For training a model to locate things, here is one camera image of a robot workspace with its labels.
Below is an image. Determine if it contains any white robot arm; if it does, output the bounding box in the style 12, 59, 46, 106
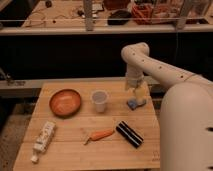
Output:
121, 42, 213, 171

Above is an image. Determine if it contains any blue sponge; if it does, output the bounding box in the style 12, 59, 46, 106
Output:
127, 99, 146, 110

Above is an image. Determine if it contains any black white striped block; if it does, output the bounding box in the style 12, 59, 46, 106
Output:
116, 121, 144, 148

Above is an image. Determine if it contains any white plastic cup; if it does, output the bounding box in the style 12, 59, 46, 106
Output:
91, 90, 108, 113

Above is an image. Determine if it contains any orange toy carrot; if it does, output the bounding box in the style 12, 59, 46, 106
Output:
85, 129, 114, 145

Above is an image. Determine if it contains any orange wooden bowl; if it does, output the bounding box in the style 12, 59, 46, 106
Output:
49, 89, 81, 118

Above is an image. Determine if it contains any black object on bench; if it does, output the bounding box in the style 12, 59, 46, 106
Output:
107, 10, 131, 25

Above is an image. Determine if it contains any orange basket on bench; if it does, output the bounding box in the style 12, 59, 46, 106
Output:
131, 4, 152, 25

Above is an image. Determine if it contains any white toothpaste tube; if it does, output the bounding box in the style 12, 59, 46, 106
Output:
31, 121, 56, 163

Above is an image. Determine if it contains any grey metal clamp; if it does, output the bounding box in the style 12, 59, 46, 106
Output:
0, 67, 25, 86

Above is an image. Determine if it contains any grey metal post right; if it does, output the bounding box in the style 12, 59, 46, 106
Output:
175, 0, 193, 30

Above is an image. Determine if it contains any grey metal post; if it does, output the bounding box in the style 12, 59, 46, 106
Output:
175, 0, 193, 30
83, 0, 93, 31

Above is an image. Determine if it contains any grey metal post left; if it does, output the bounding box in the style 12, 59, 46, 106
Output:
83, 0, 93, 31

